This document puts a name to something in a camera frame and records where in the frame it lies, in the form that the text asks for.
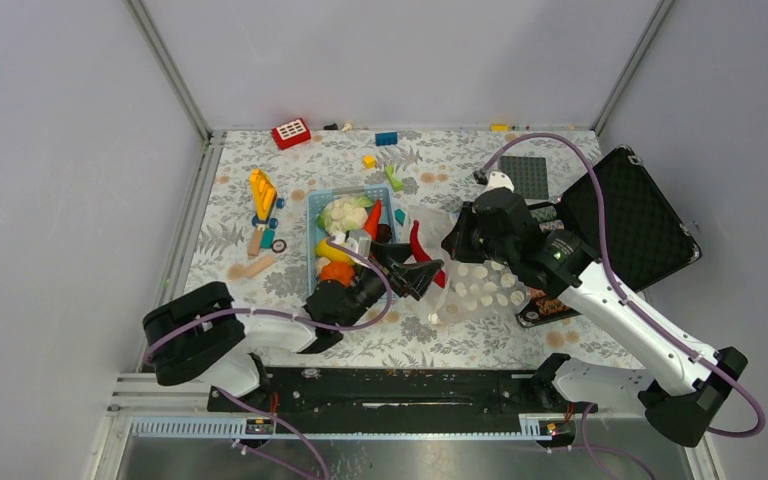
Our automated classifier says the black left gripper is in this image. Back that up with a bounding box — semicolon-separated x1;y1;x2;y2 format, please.
341;242;443;330

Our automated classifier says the red toy chili pepper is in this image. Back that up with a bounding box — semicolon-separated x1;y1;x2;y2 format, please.
409;220;446;289

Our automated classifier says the dark red toy fig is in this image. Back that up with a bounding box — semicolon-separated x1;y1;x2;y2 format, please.
375;224;393;244

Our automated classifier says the clear polka dot zip bag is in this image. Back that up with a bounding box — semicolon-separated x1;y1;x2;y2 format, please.
399;207;531;326

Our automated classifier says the orange toy carrot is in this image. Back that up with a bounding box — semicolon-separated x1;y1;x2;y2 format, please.
363;200;382;241

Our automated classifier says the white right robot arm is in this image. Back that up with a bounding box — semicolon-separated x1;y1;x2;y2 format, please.
441;187;748;447

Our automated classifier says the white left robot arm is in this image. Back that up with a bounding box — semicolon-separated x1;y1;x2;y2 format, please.
142;242;444;411

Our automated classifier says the grey building baseplate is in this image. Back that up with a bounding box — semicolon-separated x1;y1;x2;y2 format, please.
498;156;549;201

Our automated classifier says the yellow toy mango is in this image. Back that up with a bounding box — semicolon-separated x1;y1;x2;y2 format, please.
314;237;355;265

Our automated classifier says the toy cauliflower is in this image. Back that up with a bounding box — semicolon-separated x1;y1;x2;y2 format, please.
316;195;374;235

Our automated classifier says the green toy piece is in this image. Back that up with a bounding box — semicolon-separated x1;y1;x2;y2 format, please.
385;164;404;192

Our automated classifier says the black poker chip case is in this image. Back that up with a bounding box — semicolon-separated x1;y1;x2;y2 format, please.
529;145;702;292

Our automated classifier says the small yellow cube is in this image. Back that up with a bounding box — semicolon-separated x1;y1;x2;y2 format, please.
363;155;377;169

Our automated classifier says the blue perforated plastic basket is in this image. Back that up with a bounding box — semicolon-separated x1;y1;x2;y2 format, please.
306;184;400;293

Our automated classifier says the blue toy brick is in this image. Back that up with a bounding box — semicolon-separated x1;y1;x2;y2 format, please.
374;131;399;147

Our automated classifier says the wooden block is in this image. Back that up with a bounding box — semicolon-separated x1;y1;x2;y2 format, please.
244;254;277;279

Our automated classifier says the yellow toy truck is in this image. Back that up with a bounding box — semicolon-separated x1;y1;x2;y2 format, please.
249;169;285;230

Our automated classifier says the red white toy brick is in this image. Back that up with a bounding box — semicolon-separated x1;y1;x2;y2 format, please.
271;118;312;150

